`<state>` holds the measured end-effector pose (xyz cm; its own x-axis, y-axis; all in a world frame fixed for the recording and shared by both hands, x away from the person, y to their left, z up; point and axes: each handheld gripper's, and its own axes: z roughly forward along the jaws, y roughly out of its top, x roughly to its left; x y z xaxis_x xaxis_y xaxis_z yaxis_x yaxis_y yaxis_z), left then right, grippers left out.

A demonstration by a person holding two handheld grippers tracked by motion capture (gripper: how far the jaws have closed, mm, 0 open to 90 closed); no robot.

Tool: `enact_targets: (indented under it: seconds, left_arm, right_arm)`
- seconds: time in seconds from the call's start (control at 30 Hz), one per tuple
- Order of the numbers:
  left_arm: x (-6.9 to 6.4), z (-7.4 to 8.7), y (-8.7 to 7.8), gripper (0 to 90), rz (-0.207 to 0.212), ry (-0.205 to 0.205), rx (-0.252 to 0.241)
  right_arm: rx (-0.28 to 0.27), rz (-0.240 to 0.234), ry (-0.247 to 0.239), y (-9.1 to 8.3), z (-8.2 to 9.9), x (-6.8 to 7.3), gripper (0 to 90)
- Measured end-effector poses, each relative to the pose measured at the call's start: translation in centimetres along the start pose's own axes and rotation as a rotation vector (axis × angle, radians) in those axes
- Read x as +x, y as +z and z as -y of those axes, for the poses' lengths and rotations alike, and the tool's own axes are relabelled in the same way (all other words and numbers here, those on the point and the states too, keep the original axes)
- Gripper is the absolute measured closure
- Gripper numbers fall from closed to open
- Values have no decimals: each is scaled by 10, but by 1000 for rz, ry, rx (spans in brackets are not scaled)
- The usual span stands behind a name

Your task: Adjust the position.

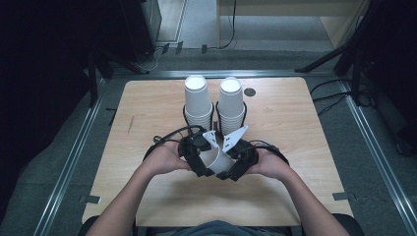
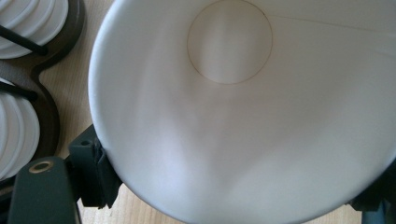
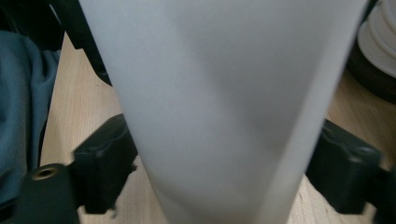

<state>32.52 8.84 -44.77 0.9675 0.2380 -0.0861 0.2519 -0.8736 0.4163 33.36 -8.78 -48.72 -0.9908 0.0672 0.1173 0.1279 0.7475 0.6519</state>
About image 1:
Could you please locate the white floor cable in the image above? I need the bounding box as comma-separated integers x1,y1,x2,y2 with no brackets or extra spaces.
137,45,165,72

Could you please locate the stack of white paper cups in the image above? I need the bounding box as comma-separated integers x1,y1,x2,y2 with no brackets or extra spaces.
183,75,214,131
217,77,247,136

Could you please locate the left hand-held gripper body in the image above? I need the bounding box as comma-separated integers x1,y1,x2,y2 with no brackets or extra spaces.
177,129,219,165

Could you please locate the metal floor rail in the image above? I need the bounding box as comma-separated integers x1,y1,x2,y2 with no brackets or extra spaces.
32,78,107,236
337,78,417,235

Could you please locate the right hand-held gripper cable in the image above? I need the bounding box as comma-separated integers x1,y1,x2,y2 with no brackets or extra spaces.
249,140,290,166

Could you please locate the person's blue-grey shirt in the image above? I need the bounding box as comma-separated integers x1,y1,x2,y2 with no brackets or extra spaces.
144,219,293,236

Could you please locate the person's right hand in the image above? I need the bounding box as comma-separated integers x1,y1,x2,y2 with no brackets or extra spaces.
246,147,292,182

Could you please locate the black tripod stand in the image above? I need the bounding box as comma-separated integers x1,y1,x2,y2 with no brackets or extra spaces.
294,0,385,106

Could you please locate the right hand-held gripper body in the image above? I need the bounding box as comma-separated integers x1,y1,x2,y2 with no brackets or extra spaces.
221,124,261,170

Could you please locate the hand-held gripper cable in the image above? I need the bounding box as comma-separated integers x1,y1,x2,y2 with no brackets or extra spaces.
249,140,290,166
143,124,206,161

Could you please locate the single white paper cup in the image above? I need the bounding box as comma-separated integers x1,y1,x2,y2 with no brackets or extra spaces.
199,144,237,175

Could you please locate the light wooden desk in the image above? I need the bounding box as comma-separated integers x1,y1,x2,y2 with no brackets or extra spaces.
215,0,368,50

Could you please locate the black floor cable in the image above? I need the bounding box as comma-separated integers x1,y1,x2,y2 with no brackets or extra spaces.
316,95,350,116
312,91,355,102
309,78,355,96

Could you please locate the person's left hand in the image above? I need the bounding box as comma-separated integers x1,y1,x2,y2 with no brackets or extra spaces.
142,141,192,177

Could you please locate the left hand-held gripper cable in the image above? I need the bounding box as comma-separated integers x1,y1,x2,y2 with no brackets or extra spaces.
143,124,206,161

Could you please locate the black cabinet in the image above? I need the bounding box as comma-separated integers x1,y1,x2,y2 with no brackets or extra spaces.
119,0,163,63

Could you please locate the black hanging cable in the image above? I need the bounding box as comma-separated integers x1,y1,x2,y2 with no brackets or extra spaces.
217,0,238,50

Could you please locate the black metal stand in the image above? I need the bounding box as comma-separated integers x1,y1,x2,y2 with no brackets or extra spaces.
87,48,149,107

